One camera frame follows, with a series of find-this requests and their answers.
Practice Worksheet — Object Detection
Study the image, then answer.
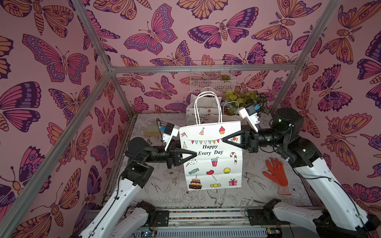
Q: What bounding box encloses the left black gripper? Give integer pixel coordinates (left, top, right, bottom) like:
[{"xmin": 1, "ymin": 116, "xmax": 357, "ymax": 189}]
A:
[{"xmin": 143, "ymin": 142, "xmax": 195, "ymax": 172}]

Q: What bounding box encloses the white paper bag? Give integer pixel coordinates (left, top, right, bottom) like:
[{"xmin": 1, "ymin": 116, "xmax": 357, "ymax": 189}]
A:
[
  {"xmin": 178, "ymin": 91, "xmax": 243, "ymax": 191},
  {"xmin": 186, "ymin": 87, "xmax": 222, "ymax": 126},
  {"xmin": 222, "ymin": 101, "xmax": 244, "ymax": 124}
]

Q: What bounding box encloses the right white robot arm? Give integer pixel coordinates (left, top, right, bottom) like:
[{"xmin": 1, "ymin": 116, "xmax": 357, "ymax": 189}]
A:
[{"xmin": 219, "ymin": 106, "xmax": 381, "ymax": 238}]

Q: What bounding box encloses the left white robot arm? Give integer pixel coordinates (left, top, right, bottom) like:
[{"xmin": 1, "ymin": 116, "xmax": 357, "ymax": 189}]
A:
[{"xmin": 75, "ymin": 137, "xmax": 197, "ymax": 238}]

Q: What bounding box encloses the tan straw hat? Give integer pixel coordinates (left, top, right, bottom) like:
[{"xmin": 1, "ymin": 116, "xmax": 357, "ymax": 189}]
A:
[{"xmin": 144, "ymin": 125, "xmax": 162, "ymax": 138}]

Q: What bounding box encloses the green potted plant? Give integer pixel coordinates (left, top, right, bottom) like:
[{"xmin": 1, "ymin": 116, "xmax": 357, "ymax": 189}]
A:
[{"xmin": 225, "ymin": 91, "xmax": 269, "ymax": 114}]

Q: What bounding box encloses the red rubber glove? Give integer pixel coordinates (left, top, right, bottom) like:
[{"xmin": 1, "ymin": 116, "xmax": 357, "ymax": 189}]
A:
[{"xmin": 263, "ymin": 158, "xmax": 291, "ymax": 196}]

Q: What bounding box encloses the small succulent in basket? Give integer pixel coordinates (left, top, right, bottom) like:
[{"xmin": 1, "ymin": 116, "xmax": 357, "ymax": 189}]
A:
[{"xmin": 221, "ymin": 75, "xmax": 231, "ymax": 81}]

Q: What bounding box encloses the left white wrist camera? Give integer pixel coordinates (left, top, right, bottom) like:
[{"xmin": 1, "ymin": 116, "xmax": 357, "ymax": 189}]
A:
[{"xmin": 159, "ymin": 123, "xmax": 180, "ymax": 151}]

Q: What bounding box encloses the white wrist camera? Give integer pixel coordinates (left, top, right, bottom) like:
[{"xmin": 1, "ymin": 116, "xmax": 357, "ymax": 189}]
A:
[
  {"xmin": 159, "ymin": 123, "xmax": 180, "ymax": 151},
  {"xmin": 238, "ymin": 104, "xmax": 260, "ymax": 132}
]

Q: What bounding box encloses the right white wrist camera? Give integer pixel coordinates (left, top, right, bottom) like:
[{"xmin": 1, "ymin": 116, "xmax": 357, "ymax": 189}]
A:
[{"xmin": 238, "ymin": 104, "xmax": 260, "ymax": 132}]

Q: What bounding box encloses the white wire wall basket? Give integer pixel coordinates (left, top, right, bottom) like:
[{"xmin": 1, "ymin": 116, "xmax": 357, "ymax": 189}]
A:
[{"xmin": 189, "ymin": 64, "xmax": 236, "ymax": 95}]

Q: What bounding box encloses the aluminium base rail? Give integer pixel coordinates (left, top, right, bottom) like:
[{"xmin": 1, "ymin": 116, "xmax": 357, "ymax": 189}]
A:
[{"xmin": 83, "ymin": 206, "xmax": 337, "ymax": 238}]

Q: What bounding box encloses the aluminium frame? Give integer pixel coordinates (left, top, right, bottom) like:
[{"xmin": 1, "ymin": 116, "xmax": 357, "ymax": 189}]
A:
[{"xmin": 1, "ymin": 1, "xmax": 340, "ymax": 238}]

